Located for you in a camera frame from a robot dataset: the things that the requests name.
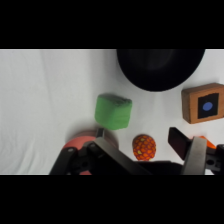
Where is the salmon pink round object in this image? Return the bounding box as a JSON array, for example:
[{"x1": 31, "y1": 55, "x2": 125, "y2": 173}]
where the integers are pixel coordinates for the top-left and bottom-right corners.
[{"x1": 63, "y1": 130, "x2": 120, "y2": 176}]

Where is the red ball with orange pattern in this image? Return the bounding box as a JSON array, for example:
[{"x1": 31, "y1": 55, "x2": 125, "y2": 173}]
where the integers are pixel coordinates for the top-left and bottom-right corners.
[{"x1": 132, "y1": 134, "x2": 157, "y2": 162}]

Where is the wooden block with blue dot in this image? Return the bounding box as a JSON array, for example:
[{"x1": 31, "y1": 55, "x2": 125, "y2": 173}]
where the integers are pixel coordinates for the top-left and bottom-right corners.
[{"x1": 181, "y1": 82, "x2": 224, "y2": 125}]

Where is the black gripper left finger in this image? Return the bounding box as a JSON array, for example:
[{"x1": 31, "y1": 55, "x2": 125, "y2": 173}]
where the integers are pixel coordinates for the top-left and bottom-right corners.
[{"x1": 49, "y1": 127, "x2": 152, "y2": 176}]

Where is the black bowl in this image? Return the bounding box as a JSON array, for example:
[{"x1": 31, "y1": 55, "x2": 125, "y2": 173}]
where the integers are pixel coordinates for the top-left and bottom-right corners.
[{"x1": 116, "y1": 49, "x2": 206, "y2": 93}]

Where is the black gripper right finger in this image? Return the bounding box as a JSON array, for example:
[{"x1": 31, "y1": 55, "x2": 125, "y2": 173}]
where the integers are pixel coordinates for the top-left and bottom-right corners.
[{"x1": 167, "y1": 126, "x2": 224, "y2": 176}]

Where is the green foam block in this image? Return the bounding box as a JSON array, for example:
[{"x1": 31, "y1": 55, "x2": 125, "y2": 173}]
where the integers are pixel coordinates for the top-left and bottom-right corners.
[{"x1": 94, "y1": 93, "x2": 133, "y2": 131}]

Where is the small orange object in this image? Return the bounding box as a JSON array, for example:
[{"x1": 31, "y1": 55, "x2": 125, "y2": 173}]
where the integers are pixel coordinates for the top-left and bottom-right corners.
[{"x1": 189, "y1": 135, "x2": 218, "y2": 151}]

